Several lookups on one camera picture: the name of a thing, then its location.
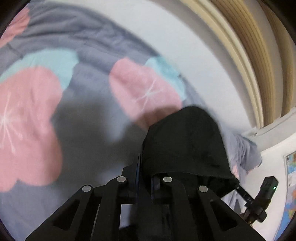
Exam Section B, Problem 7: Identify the black garment with white stripes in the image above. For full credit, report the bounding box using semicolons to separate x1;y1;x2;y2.
141;106;239;198

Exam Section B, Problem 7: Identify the grey floral bed quilt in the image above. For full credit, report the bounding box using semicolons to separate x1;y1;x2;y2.
0;0;263;241

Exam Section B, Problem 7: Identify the striped brown window blind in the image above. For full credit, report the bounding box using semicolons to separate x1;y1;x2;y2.
182;1;295;128

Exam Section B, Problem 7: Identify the colourful wall map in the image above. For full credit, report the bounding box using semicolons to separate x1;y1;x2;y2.
275;152;296;240

